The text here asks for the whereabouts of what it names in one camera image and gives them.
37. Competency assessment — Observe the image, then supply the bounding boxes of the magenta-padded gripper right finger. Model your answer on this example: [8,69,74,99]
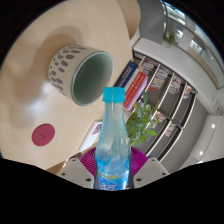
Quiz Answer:
[128,146,171,190]

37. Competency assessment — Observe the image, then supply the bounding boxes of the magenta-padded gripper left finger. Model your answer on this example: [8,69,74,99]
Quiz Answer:
[56,146,99,190]

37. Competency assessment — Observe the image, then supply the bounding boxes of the clear drink bottle blue cap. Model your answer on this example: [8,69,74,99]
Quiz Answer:
[94,87,132,192]

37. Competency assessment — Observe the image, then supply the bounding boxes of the flat round red coaster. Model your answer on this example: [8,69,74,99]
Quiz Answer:
[31,123,56,147]

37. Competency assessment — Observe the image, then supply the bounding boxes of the potted green plant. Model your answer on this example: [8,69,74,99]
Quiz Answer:
[124,91,161,148]

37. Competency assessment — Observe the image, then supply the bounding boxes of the grey shelf unit with books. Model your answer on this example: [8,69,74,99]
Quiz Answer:
[132,54,198,163]

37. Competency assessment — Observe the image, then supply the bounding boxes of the pink book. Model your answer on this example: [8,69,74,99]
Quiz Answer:
[123,79,149,111]

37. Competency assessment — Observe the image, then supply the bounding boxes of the ceiling lights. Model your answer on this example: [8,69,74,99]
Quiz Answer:
[197,121,218,158]

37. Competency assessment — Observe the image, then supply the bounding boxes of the red book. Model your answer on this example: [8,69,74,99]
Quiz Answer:
[128,71,148,101]
[123,70,143,98]

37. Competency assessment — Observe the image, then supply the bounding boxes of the beige spotted mug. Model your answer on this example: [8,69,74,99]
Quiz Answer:
[48,44,115,107]

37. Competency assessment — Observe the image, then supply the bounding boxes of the small plant by window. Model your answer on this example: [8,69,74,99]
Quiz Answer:
[163,30,180,48]

